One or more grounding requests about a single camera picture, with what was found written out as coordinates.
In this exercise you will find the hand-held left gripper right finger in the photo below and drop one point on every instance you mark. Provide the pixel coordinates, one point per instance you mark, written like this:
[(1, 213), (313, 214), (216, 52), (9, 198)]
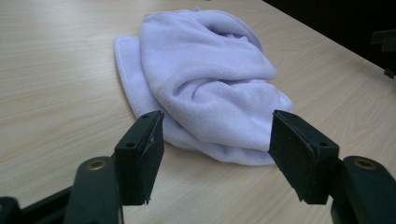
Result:
[(299, 155)]

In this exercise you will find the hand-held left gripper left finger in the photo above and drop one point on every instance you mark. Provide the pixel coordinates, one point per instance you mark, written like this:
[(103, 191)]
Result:
[(140, 161)]

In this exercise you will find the black office chair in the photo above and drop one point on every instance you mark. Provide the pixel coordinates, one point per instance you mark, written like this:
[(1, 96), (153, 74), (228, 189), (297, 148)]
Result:
[(385, 40)]

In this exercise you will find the lilac microfibre towel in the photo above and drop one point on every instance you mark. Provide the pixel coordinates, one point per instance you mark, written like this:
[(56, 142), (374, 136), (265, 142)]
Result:
[(199, 81)]

